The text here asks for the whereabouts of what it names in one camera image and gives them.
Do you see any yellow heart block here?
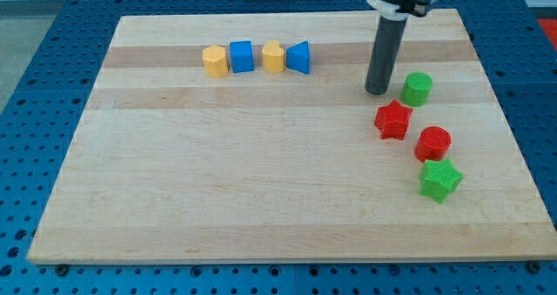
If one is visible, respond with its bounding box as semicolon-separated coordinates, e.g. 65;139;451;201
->
262;40;285;73

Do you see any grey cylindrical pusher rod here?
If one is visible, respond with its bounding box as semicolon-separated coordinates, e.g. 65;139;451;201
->
365;17;406;96

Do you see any light wooden board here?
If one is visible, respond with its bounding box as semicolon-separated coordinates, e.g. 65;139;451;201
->
28;9;556;265

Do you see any blue cube block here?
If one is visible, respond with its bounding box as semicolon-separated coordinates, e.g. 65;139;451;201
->
229;41;254;73

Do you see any red star block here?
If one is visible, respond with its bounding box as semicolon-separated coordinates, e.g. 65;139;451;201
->
374;100;413;140

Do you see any red cylinder block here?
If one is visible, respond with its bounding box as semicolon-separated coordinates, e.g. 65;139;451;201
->
414;126;452;162

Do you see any green star block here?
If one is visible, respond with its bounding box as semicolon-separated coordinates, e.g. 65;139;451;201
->
419;158;464;204

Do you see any blue triangle block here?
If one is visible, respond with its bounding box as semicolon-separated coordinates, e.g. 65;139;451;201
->
286;41;311;74

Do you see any yellow hexagon block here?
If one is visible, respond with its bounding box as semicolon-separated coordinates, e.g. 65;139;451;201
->
202;45;228;77

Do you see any green cylinder block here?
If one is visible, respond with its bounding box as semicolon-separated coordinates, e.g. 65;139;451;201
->
401;72;433;107

